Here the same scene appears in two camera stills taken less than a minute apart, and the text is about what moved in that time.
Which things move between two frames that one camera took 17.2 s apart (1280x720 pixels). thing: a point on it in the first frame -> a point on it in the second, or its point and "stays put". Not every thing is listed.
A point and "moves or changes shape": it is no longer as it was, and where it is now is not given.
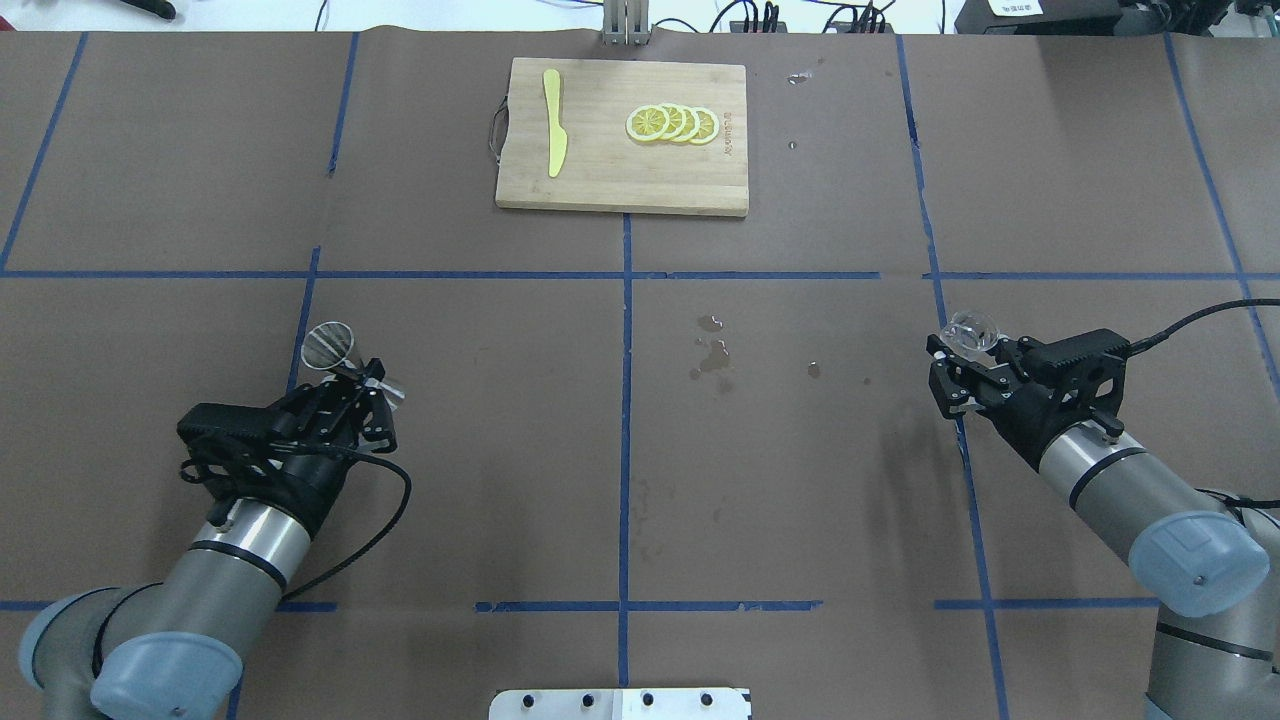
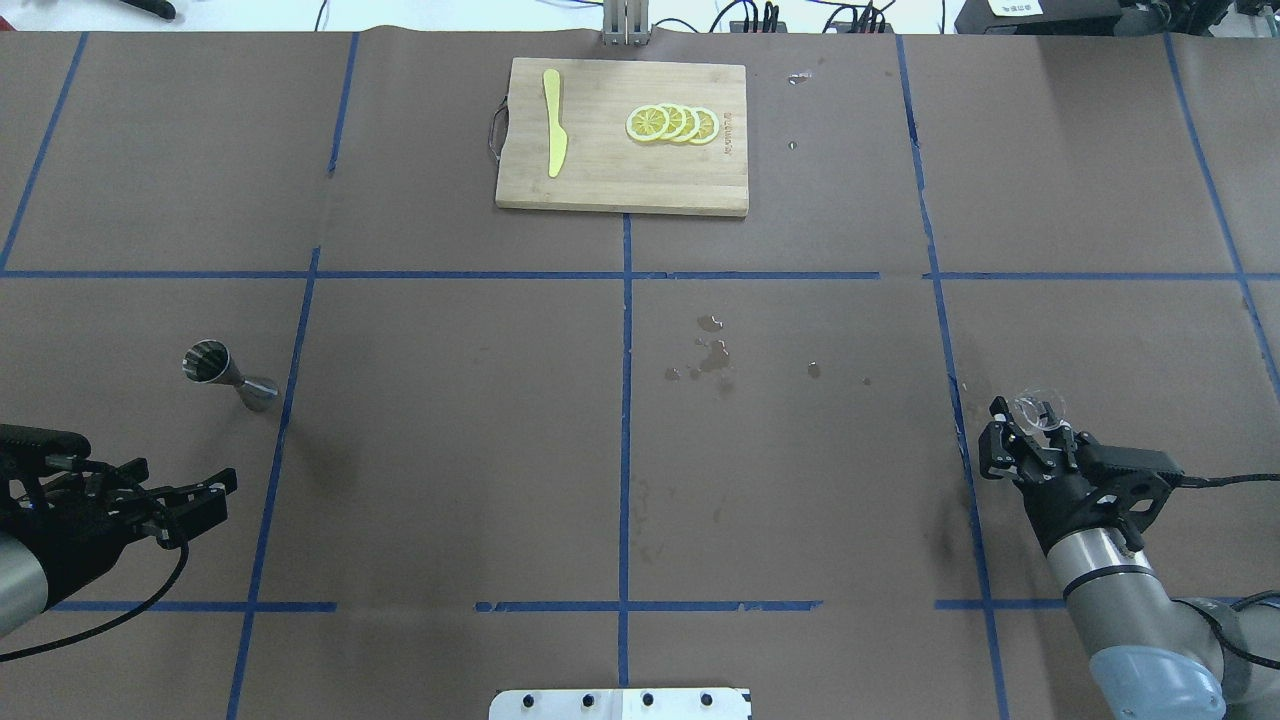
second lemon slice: [677, 122] stays put
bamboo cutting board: [606, 168] stays put
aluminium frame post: [626, 23] stays put
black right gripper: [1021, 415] -> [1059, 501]
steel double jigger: [331, 346] -> [209, 361]
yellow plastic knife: [557, 135] stays put
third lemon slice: [692, 124] stays put
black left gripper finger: [319, 403] -> [123, 476]
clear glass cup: [971, 331] moves or changes shape
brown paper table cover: [642, 450] stays put
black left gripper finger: [376, 420] -> [175, 515]
